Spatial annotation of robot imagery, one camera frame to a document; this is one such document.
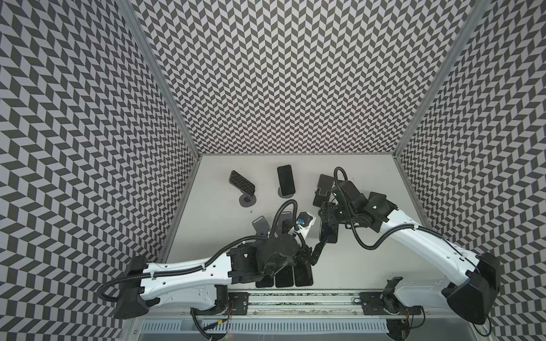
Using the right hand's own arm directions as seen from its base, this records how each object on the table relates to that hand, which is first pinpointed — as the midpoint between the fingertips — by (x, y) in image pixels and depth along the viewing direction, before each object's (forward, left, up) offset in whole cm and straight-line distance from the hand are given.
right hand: (328, 217), depth 77 cm
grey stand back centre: (+17, +16, -11) cm, 26 cm away
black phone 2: (+22, +15, -6) cm, 27 cm away
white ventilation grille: (-32, +22, -16) cm, 42 cm away
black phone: (-6, +1, 0) cm, 6 cm away
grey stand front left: (0, +26, -8) cm, 27 cm away
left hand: (-9, +7, +8) cm, 14 cm away
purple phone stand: (-17, +16, -15) cm, 28 cm away
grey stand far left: (+16, +34, -14) cm, 40 cm away
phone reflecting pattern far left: (+25, +37, -12) cm, 47 cm away
